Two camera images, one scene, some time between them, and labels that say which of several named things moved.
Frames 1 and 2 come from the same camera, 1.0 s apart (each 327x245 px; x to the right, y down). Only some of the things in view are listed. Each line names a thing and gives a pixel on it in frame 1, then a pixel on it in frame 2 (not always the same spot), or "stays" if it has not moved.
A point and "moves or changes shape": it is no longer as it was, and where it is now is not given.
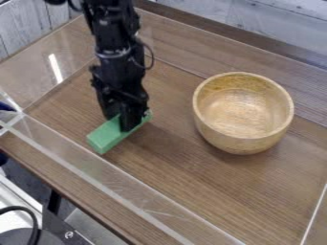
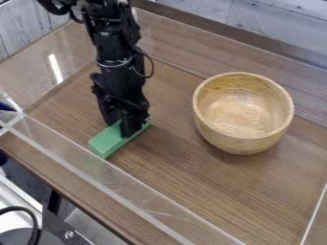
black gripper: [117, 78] stays
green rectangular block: [101, 139] moves or changes shape
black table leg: [53, 202] stays
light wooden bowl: [243, 111] stays
